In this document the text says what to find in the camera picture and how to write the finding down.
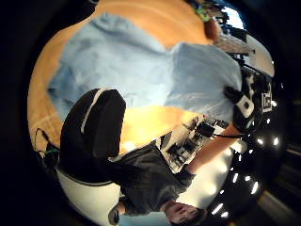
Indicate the white marker cube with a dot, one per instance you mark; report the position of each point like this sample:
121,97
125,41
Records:
266,99

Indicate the the person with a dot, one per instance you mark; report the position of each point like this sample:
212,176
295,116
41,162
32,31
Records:
150,179

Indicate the white black printed marker block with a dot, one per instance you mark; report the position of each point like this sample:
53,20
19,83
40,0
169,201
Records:
185,141

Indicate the light blue cloth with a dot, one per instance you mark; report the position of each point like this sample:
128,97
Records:
125,66

